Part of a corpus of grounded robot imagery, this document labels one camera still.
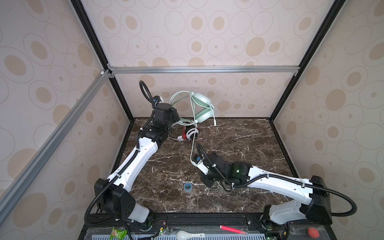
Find pink marker pen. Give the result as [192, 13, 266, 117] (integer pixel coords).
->
[220, 225, 248, 235]

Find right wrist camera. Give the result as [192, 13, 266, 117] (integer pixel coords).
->
[192, 155, 209, 175]

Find white black headphones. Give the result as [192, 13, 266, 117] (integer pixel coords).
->
[171, 126, 200, 142]

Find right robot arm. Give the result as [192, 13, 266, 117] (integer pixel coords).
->
[191, 144, 358, 225]

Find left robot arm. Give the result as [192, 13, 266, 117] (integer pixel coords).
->
[84, 81, 181, 231]

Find red ball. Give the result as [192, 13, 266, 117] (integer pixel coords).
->
[308, 227, 320, 239]

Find white plastic spoon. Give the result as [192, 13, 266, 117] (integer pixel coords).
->
[176, 231, 206, 240]

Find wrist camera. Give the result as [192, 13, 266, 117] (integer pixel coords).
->
[153, 96, 164, 105]
[192, 155, 209, 175]

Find horizontal aluminium rail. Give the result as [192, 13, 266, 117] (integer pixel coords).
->
[110, 66, 300, 75]

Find mint green headphones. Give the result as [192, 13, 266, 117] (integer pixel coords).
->
[170, 91, 217, 127]

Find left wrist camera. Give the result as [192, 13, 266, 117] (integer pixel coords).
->
[153, 96, 164, 105]

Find small blue tape roll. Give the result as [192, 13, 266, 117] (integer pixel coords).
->
[183, 182, 193, 193]

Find green snack packet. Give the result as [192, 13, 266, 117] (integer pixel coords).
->
[109, 227, 128, 240]

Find left diagonal aluminium rail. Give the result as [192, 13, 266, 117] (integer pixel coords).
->
[0, 69, 111, 224]

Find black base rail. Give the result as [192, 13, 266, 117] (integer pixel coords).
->
[89, 213, 318, 234]

